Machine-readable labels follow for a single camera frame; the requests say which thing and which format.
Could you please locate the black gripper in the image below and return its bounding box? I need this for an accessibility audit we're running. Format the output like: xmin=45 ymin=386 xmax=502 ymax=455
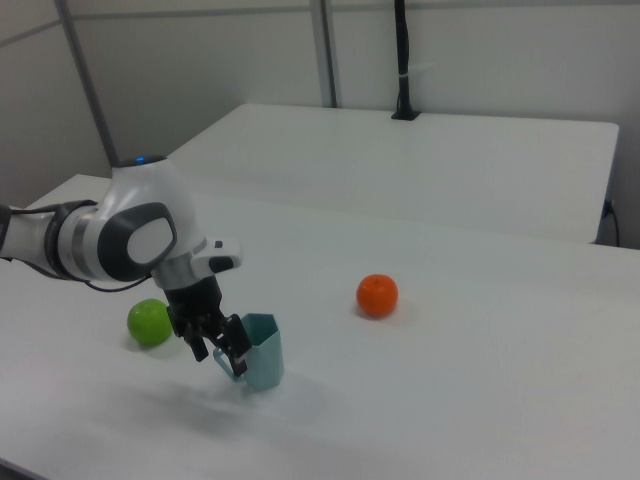
xmin=163 ymin=277 xmax=252 ymax=378

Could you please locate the light blue hexagonal mug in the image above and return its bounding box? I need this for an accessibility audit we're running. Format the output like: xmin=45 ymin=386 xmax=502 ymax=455
xmin=212 ymin=312 xmax=286 ymax=392

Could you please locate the green apple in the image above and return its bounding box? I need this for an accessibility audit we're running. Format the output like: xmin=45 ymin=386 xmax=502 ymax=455
xmin=126 ymin=298 xmax=175 ymax=348

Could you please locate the orange fruit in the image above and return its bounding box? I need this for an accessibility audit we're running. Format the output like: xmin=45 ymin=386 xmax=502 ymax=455
xmin=355 ymin=273 xmax=400 ymax=318

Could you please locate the white rear table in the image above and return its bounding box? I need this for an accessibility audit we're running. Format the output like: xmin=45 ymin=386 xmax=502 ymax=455
xmin=164 ymin=103 xmax=621 ymax=246

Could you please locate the black pole with base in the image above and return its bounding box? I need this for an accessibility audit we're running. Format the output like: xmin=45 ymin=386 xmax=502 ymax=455
xmin=390 ymin=0 xmax=423 ymax=122

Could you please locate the grey slanted partition post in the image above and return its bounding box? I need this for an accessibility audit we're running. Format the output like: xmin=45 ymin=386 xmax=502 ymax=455
xmin=52 ymin=0 xmax=124 ymax=167

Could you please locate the black cable at table edge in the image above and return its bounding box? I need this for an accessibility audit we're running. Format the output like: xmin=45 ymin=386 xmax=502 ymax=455
xmin=602 ymin=198 xmax=622 ymax=248

